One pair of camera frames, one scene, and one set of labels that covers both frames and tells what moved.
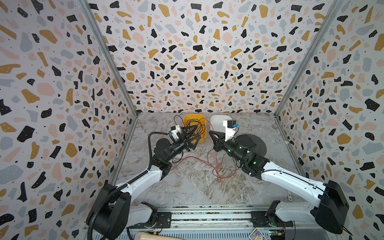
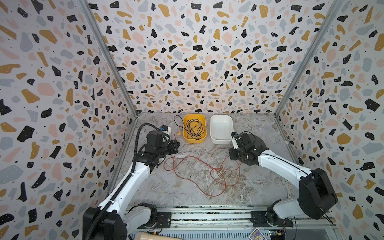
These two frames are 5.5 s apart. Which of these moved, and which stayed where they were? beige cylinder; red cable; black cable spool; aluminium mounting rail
Moved: red cable
Stayed: aluminium mounting rail; black cable spool; beige cylinder
